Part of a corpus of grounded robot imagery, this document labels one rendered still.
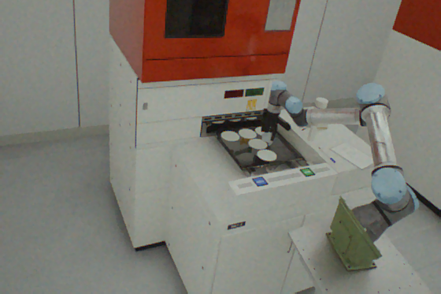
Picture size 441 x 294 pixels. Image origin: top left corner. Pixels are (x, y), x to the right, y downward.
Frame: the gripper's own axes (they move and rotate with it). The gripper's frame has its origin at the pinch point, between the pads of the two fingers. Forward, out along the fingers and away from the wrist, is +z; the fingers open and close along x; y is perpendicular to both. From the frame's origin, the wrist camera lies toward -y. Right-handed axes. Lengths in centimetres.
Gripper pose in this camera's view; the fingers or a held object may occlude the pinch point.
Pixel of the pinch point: (270, 143)
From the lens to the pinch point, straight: 221.0
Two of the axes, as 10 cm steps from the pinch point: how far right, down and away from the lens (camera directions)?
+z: -1.3, 8.6, 5.0
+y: -9.9, -1.2, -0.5
